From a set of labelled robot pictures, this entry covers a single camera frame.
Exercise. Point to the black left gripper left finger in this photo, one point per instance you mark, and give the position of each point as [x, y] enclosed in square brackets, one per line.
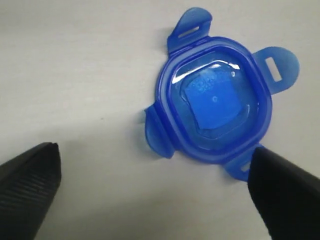
[28, 185]

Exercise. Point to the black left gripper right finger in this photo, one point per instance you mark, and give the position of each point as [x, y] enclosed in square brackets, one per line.
[286, 196]

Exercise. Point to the blue plastic snap lid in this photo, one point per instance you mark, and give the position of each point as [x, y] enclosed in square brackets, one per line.
[213, 97]

